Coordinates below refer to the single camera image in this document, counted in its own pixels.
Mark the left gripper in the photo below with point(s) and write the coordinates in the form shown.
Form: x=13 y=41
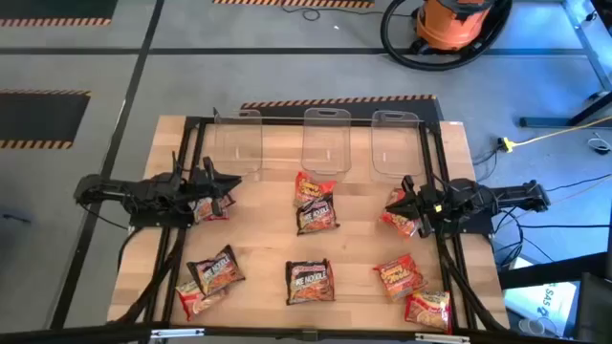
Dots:
x=201 y=188

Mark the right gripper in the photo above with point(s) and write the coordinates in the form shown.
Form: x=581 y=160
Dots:
x=428 y=208

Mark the orange Saucy Noods pack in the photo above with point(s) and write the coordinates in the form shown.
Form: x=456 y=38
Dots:
x=311 y=187
x=399 y=277
x=397 y=196

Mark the yellow red ramen pack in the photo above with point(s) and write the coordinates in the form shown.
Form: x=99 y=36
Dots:
x=189 y=302
x=399 y=224
x=204 y=211
x=428 y=311

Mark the black Fire Noodle pack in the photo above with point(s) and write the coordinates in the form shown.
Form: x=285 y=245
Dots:
x=217 y=272
x=310 y=282
x=316 y=218

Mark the clear plastic bin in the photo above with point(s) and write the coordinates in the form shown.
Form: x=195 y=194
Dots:
x=326 y=143
x=397 y=143
x=237 y=143

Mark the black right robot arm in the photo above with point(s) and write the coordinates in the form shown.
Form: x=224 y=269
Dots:
x=502 y=196

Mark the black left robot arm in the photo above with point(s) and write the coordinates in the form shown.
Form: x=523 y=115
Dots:
x=143 y=196

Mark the black hazard-striped floor mat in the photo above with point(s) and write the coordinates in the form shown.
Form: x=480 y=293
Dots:
x=38 y=117
x=287 y=109
x=287 y=3
x=57 y=8

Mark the orange shop vacuum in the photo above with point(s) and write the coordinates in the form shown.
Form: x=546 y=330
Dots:
x=437 y=65
x=449 y=26

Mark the black slanted beam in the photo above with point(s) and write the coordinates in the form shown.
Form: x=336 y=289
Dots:
x=550 y=272

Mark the white blue printed box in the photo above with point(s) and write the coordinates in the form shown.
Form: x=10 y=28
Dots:
x=550 y=301

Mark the clear plastic cups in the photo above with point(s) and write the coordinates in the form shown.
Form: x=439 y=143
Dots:
x=531 y=327

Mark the black aluminium beam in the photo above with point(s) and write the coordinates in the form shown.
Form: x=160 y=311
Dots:
x=72 y=334

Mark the black metal table frame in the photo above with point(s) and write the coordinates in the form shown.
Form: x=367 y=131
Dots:
x=191 y=120

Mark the silver metal bracket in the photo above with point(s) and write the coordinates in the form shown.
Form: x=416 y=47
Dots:
x=442 y=338
x=177 y=333

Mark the black metal desk frame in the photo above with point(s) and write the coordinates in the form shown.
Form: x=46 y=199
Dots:
x=550 y=122

